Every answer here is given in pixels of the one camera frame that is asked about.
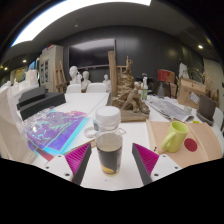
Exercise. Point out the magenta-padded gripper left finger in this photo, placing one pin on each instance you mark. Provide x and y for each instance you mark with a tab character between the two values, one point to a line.
76	158

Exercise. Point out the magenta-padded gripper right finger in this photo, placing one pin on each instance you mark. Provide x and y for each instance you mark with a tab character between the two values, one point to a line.
146	158

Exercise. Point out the white-capped dark drink bottle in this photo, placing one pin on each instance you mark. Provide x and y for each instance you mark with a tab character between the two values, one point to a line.
108	140

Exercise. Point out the clear tape roll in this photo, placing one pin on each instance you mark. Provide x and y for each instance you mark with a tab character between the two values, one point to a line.
85	132

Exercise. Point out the iridescent holographic sheet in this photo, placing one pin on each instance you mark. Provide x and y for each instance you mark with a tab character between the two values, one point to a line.
56	130

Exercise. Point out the lime green mug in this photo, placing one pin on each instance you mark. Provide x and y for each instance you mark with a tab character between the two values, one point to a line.
175	136

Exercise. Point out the flat round red coaster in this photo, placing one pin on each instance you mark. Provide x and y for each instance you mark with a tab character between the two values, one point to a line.
190	144

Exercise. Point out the grey printed newspaper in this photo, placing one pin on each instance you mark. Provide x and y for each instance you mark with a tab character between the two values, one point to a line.
170	108

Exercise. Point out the small yellow tag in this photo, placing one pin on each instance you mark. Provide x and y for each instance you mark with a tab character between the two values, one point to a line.
196	122

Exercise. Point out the light wooden drawing board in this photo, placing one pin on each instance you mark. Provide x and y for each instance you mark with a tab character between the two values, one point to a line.
206	140

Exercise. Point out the black foam block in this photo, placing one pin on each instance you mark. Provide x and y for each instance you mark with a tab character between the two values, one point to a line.
33	95
41	106

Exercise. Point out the golden brown figure sculpture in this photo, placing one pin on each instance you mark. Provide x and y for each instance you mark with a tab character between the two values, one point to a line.
128	93

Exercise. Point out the white spray bottle green label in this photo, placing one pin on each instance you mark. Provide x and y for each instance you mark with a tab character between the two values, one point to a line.
144	88

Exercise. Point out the white chair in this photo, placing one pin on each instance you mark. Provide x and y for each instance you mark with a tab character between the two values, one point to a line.
219	117
74	88
96	87

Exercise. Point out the brown cardboard box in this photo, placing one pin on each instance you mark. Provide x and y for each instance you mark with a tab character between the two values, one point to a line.
190	93

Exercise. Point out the grey pot with dried plant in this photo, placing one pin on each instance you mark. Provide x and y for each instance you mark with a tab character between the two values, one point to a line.
206	106

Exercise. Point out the wooden easel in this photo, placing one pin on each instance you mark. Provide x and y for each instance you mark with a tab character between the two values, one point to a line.
60	76

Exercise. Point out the red box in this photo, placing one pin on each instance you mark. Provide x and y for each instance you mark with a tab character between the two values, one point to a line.
166	76

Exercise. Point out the white plaster piece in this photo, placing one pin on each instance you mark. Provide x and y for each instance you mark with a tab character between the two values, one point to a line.
183	70

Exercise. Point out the white cabinet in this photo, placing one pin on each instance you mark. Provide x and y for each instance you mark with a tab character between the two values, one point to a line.
50	56

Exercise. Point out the round ceiling light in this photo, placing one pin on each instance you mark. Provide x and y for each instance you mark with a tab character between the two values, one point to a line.
200	46

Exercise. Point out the bright ceiling light panel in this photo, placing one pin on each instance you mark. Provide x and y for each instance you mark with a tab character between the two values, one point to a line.
33	26

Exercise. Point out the black wall screen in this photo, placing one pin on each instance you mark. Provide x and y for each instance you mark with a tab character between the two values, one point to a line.
91	53

